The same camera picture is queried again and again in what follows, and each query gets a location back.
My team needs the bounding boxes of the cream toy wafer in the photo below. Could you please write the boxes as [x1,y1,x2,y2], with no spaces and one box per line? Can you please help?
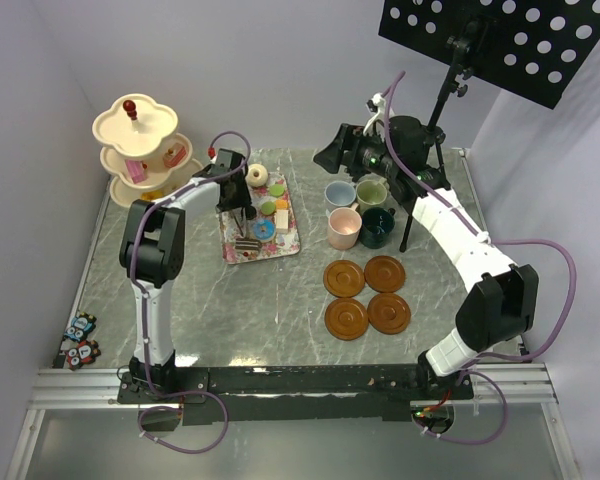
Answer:
[274,209,290,234]

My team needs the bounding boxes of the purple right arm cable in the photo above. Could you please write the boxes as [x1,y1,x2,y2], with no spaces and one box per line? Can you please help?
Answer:
[382,69,578,446]

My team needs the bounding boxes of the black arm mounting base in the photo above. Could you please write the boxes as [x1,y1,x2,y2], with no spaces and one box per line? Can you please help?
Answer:
[117,364,474,426]

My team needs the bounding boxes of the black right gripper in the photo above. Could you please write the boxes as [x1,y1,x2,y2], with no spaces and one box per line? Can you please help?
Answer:
[313,123,400,180]

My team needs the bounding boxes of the blue frosted toy donut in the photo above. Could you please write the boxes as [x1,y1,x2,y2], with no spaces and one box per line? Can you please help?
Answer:
[252,218,276,243]

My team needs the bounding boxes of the pink toy popsicle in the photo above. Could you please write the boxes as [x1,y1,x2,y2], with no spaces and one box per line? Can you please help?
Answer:
[125,159,147,184]

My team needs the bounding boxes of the pink mug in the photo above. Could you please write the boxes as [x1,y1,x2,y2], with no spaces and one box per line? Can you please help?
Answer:
[327,203,362,250]

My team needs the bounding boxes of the floral serving tray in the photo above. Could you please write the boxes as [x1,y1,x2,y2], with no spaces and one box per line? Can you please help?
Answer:
[219,172,301,265]

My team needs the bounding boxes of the metal serving tongs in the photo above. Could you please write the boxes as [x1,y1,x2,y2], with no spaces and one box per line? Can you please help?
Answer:
[232,208,247,238]

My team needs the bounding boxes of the green toy macaron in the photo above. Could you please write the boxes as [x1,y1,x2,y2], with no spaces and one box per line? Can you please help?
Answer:
[260,201,276,216]
[268,184,285,198]

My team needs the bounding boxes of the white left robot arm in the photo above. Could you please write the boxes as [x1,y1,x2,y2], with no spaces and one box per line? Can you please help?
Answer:
[119,149,251,402]

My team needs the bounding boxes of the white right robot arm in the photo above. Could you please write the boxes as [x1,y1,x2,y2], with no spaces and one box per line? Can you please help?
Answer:
[313,116,539,399]

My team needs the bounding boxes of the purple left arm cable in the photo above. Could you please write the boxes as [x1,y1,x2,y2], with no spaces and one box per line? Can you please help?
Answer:
[128,130,253,455]

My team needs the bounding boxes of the light green mug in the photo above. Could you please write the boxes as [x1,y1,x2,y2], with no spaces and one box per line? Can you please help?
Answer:
[356,180,389,214]

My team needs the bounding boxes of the chocolate layer toy cake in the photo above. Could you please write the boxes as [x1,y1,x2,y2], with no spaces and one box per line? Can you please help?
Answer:
[234,238,262,252]

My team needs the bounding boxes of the brown wooden coaster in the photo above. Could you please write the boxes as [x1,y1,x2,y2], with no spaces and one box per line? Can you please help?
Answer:
[323,260,365,298]
[324,298,369,341]
[367,293,411,335]
[364,255,406,293]

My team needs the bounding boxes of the pink toy cake slice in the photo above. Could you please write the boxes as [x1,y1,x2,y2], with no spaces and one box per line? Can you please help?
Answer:
[163,143,187,169]

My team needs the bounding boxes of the dark green mug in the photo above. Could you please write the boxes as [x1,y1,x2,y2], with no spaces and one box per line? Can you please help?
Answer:
[359,207,395,249]

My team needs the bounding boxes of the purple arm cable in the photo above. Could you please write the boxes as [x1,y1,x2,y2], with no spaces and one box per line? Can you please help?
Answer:
[382,69,578,446]
[128,130,253,455]

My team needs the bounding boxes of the black perforated calibration board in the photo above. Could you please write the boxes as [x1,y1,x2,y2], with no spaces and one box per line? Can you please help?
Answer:
[379,1,600,109]

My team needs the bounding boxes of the white toy donut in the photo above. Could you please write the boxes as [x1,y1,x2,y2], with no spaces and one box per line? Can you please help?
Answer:
[245,163,269,188]

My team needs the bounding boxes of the yellow toy tart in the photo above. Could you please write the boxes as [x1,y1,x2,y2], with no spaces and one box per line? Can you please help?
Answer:
[141,190,164,201]

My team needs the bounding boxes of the light blue mug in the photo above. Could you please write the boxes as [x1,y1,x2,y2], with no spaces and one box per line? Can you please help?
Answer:
[324,180,356,215]

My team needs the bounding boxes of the cream three-tier dessert stand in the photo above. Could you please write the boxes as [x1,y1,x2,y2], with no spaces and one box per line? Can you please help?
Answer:
[92,93,204,208]

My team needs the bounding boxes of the aluminium frame rail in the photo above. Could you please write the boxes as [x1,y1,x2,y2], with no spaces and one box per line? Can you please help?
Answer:
[4,368,131,480]

